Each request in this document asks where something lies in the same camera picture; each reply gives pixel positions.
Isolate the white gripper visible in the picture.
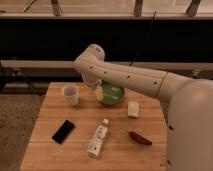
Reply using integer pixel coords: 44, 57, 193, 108
82, 74, 103, 101

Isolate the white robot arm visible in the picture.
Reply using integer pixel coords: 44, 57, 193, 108
74, 44, 213, 171

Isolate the green bowl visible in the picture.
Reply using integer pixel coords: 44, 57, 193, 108
95, 81, 125, 105

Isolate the white rectangular block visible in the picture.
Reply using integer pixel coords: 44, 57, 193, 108
128, 101, 139, 118

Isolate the black smartphone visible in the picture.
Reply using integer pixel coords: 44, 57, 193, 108
52, 120, 75, 144

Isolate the dark red chili pepper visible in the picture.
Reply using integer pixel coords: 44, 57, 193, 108
128, 131, 152, 145

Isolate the white plastic bottle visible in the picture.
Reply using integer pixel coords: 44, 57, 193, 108
87, 119, 109, 159

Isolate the black power cable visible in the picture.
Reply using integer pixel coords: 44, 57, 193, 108
128, 10, 158, 67

